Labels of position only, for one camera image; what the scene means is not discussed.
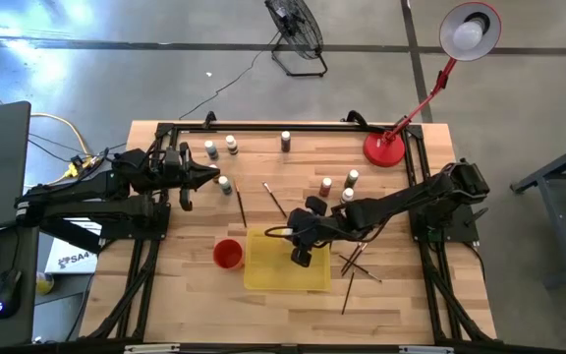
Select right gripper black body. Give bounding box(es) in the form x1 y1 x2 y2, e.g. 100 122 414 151
288 195 336 269

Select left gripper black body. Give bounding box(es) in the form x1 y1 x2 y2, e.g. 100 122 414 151
157 142 198 212

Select thin dark paintbrush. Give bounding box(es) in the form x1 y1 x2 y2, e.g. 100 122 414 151
341 243 368 278
340 241 365 274
233 180 248 229
337 254 383 284
261 182 289 220
340 269 357 316

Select yellow translucent plastic bin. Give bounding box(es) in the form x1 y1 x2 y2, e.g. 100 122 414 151
243 225 332 292

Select red plastic cup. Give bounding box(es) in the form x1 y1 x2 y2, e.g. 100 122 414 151
212 238 245 270

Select red desk lamp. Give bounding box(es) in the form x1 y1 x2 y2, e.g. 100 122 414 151
363 1 503 168

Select yellow power plug block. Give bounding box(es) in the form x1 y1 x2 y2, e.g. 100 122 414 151
64 154 102 179

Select white printed box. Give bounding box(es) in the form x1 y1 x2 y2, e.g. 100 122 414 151
43 220 102 275

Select small yellow container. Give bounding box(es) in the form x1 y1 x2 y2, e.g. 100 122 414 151
34 271 56 296

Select black floor fan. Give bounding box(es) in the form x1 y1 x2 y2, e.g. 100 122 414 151
264 0 329 79

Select black computer mouse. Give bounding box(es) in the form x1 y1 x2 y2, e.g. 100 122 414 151
0 267 24 320

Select black desk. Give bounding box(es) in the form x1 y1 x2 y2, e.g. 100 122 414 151
0 220 41 345

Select blue-grey metal table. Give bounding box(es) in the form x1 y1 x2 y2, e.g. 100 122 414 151
508 132 566 291

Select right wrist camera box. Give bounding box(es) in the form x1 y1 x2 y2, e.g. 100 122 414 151
287 208 313 238

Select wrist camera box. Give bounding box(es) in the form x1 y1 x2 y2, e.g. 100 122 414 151
287 208 313 238
162 148 182 171

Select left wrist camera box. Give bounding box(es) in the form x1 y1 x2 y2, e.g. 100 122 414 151
162 148 182 171

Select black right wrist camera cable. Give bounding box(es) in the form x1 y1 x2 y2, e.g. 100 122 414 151
262 225 297 242

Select black fan power cable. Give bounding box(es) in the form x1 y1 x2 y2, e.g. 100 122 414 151
178 31 282 121

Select yellow extension cable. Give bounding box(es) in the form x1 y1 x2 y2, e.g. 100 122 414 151
0 78 92 191

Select silver metal bracket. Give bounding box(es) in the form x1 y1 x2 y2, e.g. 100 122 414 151
124 343 181 354
399 345 455 354

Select black lever handle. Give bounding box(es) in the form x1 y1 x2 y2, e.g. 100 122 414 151
464 206 489 228

